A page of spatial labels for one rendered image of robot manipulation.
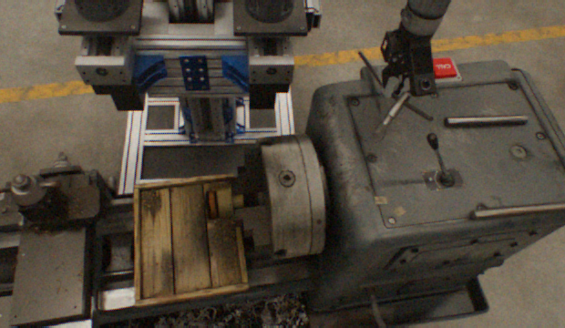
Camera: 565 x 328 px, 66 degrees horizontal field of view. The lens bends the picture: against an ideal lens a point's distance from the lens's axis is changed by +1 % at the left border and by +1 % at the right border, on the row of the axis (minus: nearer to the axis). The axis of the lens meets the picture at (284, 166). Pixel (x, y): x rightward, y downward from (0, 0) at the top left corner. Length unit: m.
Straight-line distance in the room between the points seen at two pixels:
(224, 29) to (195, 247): 0.70
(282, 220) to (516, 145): 0.59
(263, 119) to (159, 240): 1.17
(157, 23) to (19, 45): 1.80
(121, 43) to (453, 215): 1.03
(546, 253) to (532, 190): 1.56
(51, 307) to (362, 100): 0.91
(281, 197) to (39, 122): 2.02
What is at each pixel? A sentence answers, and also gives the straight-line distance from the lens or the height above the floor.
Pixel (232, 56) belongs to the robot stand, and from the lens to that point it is 1.47.
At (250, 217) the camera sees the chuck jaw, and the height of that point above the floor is 1.10.
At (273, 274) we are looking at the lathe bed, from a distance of 1.28.
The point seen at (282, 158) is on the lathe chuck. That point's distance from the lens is 1.00.
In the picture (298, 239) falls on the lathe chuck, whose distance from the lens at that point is 1.02.
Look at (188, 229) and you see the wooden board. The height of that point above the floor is 0.88.
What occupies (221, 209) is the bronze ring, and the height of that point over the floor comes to 1.11.
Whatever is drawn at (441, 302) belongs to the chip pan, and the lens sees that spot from 1.73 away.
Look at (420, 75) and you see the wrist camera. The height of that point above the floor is 1.45.
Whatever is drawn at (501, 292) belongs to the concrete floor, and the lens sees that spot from 2.48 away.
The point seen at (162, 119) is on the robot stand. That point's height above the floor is 0.21.
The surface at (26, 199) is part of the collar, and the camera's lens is 1.18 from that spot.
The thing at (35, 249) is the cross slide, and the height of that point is 0.97.
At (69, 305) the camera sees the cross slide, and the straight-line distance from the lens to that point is 1.23.
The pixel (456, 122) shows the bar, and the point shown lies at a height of 1.27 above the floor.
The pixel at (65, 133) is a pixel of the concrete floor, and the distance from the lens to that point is 2.70.
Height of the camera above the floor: 2.10
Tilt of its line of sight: 61 degrees down
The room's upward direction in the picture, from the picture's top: 8 degrees clockwise
